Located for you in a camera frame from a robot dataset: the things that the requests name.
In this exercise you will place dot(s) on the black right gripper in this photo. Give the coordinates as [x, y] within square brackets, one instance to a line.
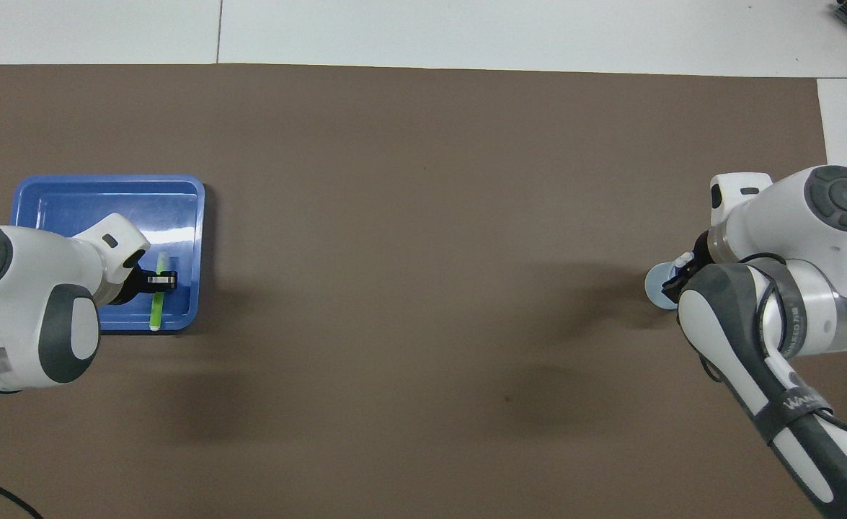
[703, 249]

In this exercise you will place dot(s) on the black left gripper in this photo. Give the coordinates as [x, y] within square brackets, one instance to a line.
[129, 285]

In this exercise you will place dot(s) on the green pen white cap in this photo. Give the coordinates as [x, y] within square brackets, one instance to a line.
[155, 313]

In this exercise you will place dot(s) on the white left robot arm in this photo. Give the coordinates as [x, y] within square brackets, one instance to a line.
[27, 303]

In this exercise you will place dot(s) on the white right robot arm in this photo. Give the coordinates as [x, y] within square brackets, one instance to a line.
[812, 303]

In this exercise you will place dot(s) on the blue plastic tray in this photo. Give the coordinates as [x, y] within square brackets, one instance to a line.
[171, 209]

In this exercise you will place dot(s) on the light blue mesh pen cup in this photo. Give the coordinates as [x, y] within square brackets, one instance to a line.
[654, 288]

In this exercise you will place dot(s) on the brown table mat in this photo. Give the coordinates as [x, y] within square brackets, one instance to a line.
[423, 216]

